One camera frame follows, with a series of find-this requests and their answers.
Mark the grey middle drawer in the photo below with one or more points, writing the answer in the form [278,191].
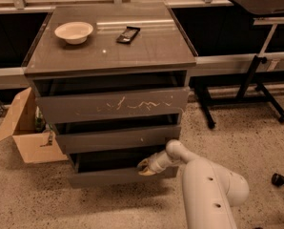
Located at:
[120,139]

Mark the green bottle in box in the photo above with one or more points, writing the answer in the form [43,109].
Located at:
[39,121]

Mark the grey bottom drawer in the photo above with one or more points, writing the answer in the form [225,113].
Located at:
[113,167]

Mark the black rolling side table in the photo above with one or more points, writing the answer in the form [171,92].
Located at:
[251,87]

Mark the grey top drawer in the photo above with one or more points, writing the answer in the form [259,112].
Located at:
[89,107]

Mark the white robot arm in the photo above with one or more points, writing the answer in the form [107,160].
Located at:
[209,189]

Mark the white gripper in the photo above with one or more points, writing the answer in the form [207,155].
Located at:
[153,164]

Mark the black chair caster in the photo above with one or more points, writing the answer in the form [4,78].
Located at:
[277,180]

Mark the grey drawer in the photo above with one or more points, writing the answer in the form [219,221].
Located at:
[113,167]
[89,107]
[120,139]

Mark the white bowl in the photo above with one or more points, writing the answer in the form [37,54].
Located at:
[74,33]

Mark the cardboard box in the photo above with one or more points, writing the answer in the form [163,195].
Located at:
[19,123]

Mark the black remote control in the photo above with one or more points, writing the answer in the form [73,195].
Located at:
[127,36]

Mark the grey drawer cabinet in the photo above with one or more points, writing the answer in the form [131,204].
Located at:
[157,58]

